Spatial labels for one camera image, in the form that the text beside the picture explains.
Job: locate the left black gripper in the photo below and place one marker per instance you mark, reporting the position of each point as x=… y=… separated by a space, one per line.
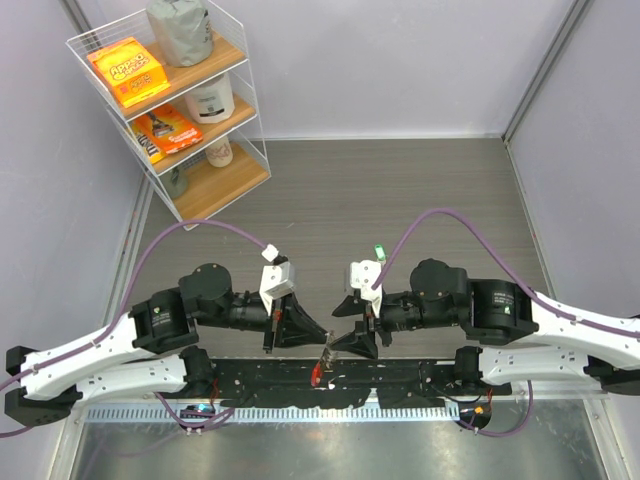
x=295 y=329

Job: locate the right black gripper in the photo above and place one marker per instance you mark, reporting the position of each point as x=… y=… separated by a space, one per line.
x=359 y=341

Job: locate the keyring bunch with red tag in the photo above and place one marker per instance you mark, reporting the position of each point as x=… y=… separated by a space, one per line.
x=325 y=361

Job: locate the key with green tag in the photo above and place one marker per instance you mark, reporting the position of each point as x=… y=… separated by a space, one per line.
x=380 y=253

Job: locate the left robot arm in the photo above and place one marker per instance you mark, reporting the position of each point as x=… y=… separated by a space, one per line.
x=152 y=346

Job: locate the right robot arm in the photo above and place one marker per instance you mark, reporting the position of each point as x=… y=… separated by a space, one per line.
x=516 y=335

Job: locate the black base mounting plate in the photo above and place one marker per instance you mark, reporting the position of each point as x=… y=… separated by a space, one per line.
x=302 y=383

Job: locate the cream patterned cup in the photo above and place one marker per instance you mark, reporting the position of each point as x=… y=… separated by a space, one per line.
x=219 y=154

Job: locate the grey green small vase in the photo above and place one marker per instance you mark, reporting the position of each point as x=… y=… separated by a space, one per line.
x=175 y=182

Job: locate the yellow candy packet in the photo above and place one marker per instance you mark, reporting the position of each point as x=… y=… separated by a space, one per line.
x=153 y=153

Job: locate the white labelled tub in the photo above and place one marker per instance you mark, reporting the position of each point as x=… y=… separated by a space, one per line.
x=211 y=102

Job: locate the orange snack packet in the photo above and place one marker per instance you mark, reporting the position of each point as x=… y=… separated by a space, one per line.
x=169 y=129

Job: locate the orange snack box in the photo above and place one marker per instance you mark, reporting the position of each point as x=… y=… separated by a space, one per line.
x=130 y=71

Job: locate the grey paper bag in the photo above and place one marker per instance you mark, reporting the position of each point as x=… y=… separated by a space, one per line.
x=182 y=30

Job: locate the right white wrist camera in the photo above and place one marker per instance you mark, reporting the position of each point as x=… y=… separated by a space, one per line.
x=361 y=276

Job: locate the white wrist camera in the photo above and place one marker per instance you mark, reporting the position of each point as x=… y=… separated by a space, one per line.
x=277 y=279
x=361 y=276

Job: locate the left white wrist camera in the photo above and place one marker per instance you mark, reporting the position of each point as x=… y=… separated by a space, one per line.
x=277 y=279

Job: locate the white slotted cable duct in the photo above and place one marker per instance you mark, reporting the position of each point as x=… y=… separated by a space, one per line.
x=369 y=412

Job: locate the white wire shelf rack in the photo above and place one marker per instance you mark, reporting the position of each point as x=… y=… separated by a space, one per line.
x=210 y=189

